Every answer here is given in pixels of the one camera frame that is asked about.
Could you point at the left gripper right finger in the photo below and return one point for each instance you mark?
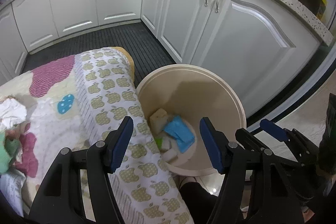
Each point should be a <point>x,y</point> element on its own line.
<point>231,159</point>

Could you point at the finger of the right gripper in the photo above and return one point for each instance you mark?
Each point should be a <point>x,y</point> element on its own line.
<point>273,130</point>

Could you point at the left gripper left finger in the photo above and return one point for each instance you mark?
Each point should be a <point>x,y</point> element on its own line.
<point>59,198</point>

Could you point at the white tissue paper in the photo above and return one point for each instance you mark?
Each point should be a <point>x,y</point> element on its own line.
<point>13,113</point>

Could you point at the beige plastic trash bin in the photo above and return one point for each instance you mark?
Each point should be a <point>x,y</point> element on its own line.
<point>192,93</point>

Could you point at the white lower kitchen cabinets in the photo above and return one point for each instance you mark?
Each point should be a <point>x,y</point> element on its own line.
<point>256,46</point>

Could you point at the green crumpled paper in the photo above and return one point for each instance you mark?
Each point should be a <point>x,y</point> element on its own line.
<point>8,152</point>

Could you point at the yellow sponge block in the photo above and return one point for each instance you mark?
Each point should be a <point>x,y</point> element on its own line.
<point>158,120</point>

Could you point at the patterned quilted table cloth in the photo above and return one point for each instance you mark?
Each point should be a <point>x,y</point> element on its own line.
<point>75,102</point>

